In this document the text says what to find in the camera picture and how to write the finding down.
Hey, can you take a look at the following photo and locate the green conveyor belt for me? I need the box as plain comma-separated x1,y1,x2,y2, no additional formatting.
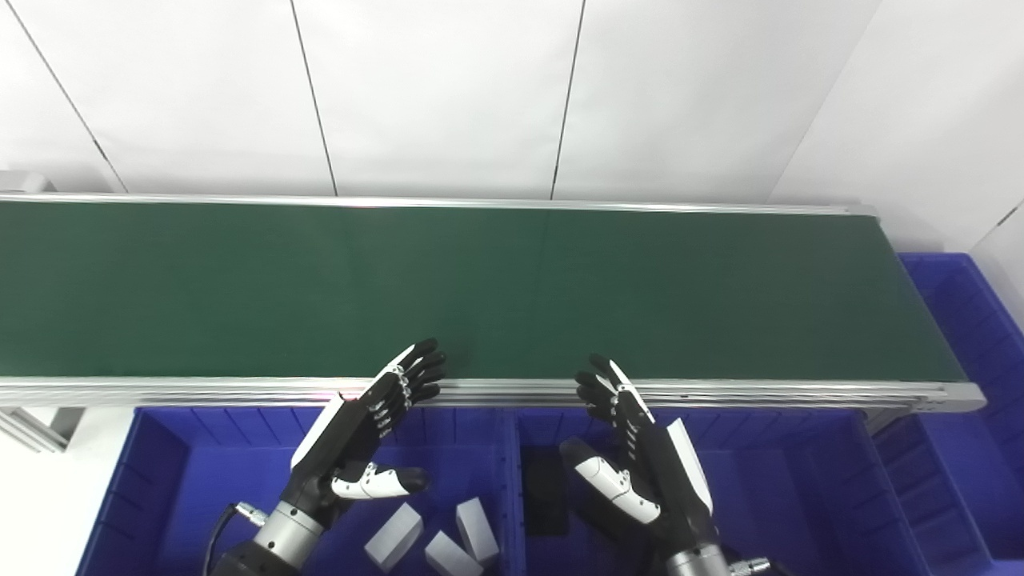
0,192,986,414
0,200,967,382

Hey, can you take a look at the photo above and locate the aluminium conveyor support leg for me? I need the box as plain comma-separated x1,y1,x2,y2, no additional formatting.
0,406,85,454

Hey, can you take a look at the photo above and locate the blue bin with white parts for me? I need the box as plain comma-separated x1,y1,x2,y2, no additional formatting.
76,406,517,576

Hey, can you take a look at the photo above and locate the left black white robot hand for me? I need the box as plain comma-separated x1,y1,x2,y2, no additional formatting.
280,338,447,525

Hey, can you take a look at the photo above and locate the white square part round hole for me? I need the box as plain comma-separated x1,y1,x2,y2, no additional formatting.
424,530,485,576

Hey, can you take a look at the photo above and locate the white block part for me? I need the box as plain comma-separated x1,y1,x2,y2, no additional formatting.
364,502,425,573
456,497,501,567

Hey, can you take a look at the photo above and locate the black block part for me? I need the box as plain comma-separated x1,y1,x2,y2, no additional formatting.
524,456,570,537

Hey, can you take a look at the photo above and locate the blue bin with black part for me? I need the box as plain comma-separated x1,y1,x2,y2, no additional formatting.
512,410,933,576

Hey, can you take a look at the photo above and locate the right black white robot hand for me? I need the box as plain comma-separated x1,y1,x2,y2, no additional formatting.
558,354,717,554

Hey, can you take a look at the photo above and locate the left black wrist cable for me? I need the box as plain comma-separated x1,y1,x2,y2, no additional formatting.
204,502,269,576

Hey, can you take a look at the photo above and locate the long blue bin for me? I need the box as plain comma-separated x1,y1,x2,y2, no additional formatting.
872,254,1024,576

